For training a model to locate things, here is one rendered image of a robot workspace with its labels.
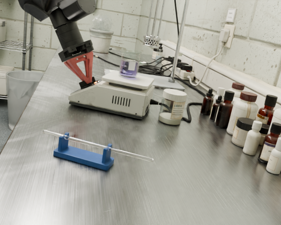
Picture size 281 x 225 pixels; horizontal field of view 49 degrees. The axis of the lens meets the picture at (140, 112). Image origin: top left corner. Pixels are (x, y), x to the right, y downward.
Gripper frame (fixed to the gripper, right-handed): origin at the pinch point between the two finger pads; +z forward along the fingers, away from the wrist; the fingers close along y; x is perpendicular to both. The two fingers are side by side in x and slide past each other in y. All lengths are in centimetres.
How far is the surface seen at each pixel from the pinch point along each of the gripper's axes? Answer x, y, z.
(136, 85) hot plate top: -7.2, -11.2, 5.0
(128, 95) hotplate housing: -4.9, -9.9, 6.5
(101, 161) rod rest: 13.2, -30.2, 11.6
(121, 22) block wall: -125, 207, -29
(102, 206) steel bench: 17.9, -39.7, 14.1
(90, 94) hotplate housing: 2.0, -3.9, 3.4
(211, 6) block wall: -79, 33, -8
